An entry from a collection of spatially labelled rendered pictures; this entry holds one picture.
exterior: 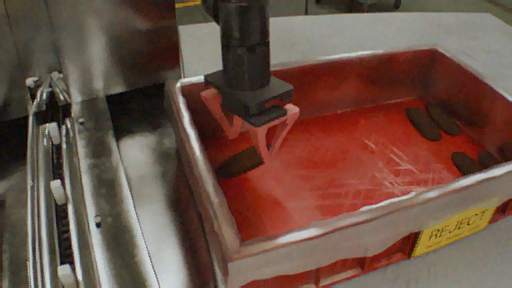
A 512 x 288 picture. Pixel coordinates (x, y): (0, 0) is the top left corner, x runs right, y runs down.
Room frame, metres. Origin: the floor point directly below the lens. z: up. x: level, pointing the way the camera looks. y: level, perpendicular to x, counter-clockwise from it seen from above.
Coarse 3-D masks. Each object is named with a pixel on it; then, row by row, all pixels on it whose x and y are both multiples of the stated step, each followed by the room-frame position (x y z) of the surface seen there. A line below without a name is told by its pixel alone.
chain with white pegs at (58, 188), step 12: (60, 132) 0.51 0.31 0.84; (60, 144) 0.48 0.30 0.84; (60, 156) 0.46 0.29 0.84; (60, 168) 0.43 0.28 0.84; (60, 180) 0.41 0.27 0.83; (60, 192) 0.36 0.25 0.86; (60, 204) 0.36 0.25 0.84; (60, 216) 0.34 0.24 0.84; (60, 228) 0.32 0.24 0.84; (72, 252) 0.28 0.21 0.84; (60, 276) 0.23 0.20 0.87; (72, 276) 0.24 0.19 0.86
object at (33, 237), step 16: (32, 128) 0.50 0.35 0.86; (32, 144) 0.46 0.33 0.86; (32, 160) 0.42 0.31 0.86; (32, 176) 0.39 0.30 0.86; (32, 192) 0.36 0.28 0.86; (32, 208) 0.33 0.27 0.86; (32, 224) 0.30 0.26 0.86; (32, 240) 0.28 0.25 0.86; (32, 256) 0.26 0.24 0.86; (32, 272) 0.24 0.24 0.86
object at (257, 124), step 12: (228, 96) 0.43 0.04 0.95; (228, 108) 0.43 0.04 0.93; (240, 108) 0.41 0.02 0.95; (276, 108) 0.42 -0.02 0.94; (288, 108) 0.43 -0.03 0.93; (252, 120) 0.40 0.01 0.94; (264, 120) 0.40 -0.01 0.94; (276, 120) 0.41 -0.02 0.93; (288, 120) 0.42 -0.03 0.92; (252, 132) 0.40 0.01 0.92; (264, 132) 0.40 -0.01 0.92; (276, 132) 0.43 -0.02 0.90; (264, 144) 0.41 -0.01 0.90; (276, 144) 0.42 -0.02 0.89; (264, 156) 0.41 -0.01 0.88
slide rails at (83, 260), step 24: (48, 120) 0.54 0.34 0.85; (48, 144) 0.47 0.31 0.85; (72, 144) 0.47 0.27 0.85; (48, 168) 0.42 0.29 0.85; (72, 168) 0.42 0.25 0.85; (48, 192) 0.37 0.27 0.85; (72, 192) 0.37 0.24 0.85; (48, 216) 0.33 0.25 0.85; (72, 216) 0.33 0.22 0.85; (48, 240) 0.29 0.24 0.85; (72, 240) 0.29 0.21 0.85; (48, 264) 0.26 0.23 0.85
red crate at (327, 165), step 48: (240, 144) 0.50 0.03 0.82; (288, 144) 0.51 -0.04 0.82; (336, 144) 0.51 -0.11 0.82; (384, 144) 0.51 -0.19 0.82; (432, 144) 0.51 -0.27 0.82; (480, 144) 0.51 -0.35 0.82; (240, 192) 0.40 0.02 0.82; (288, 192) 0.40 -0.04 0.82; (336, 192) 0.40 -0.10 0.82; (384, 192) 0.40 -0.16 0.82
